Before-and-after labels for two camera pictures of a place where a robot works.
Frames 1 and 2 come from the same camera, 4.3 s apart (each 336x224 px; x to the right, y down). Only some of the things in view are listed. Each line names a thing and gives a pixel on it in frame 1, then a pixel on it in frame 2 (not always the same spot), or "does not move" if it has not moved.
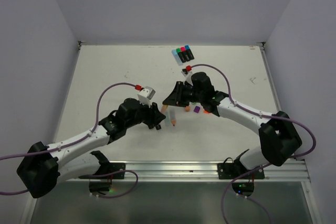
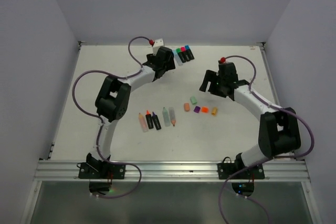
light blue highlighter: x=176 y=56 does not move
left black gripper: x=154 y=116 to x=169 y=65
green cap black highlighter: x=181 y=55 does not move
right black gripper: x=176 y=97 to x=210 y=76
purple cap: x=197 y=109 does not move
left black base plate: x=111 y=168 does not move
